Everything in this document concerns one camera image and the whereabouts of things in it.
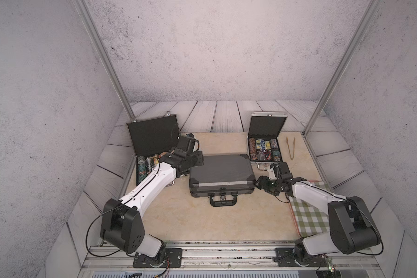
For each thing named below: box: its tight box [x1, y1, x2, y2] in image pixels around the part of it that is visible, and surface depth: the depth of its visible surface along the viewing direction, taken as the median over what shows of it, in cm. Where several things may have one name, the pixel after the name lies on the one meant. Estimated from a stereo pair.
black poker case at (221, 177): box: [188, 153, 256, 207], surface depth 89 cm
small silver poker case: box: [247, 111, 288, 171], surface depth 110 cm
